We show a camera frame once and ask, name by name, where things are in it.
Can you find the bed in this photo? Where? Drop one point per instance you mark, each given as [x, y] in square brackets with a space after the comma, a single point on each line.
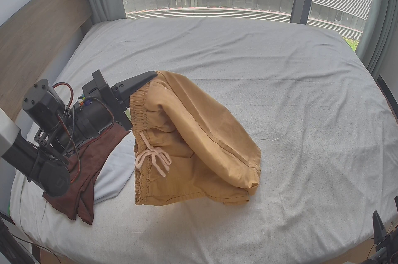
[248, 69]

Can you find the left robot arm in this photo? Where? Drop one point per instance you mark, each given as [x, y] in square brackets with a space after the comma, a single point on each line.
[40, 101]

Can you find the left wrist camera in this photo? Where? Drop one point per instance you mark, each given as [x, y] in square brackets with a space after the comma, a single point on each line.
[99, 82]

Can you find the white garment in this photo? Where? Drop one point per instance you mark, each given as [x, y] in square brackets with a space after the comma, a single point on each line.
[115, 169]

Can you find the brown garment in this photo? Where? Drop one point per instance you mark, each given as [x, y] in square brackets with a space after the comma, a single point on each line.
[84, 175]

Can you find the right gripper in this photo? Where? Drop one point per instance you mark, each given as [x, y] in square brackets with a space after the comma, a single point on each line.
[385, 255]

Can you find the tan shorts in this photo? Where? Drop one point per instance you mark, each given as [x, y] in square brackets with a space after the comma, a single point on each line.
[192, 132]

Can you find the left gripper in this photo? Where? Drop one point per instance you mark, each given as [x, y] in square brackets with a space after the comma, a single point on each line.
[93, 121]

